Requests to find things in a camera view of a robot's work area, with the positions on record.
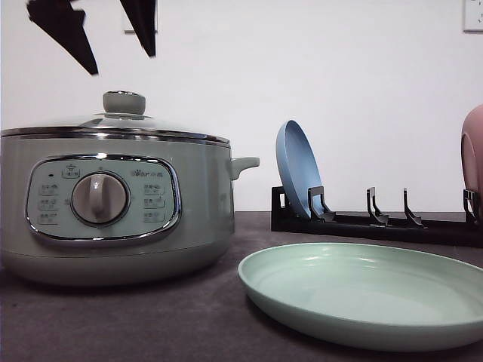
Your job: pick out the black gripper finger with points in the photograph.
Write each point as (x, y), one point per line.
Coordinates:
(141, 15)
(66, 24)

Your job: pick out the green electric steamer pot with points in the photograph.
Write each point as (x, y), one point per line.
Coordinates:
(111, 206)

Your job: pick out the white wall socket right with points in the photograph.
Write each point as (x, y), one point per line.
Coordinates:
(473, 17)

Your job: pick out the pink plate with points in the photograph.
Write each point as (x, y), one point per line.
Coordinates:
(471, 148)

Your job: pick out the black plate rack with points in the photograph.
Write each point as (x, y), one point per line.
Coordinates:
(466, 232)

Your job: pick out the green plate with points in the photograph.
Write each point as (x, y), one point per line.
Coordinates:
(370, 297)

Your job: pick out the white wall socket left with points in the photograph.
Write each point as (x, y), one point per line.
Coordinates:
(128, 28)

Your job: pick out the blue plate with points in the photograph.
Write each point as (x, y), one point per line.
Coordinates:
(298, 163)

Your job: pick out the white wall socket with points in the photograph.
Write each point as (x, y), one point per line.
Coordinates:
(128, 28)
(473, 17)

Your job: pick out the glass steamer lid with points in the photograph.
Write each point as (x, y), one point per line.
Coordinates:
(124, 114)

